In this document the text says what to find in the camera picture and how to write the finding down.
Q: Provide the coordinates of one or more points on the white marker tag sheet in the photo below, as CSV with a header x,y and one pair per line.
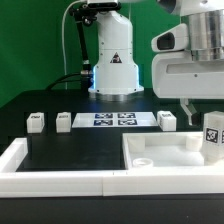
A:
x,y
114,119

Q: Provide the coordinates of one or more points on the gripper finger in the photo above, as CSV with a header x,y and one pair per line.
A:
x,y
190,111

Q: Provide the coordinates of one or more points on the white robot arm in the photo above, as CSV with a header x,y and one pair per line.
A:
x,y
200,32

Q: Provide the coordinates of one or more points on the white u-shaped obstacle fence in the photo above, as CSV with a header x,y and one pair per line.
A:
x,y
159,181

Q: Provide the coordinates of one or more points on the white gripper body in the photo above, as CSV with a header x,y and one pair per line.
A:
x,y
176,75

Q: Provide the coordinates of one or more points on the white square table top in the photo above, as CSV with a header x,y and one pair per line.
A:
x,y
168,149

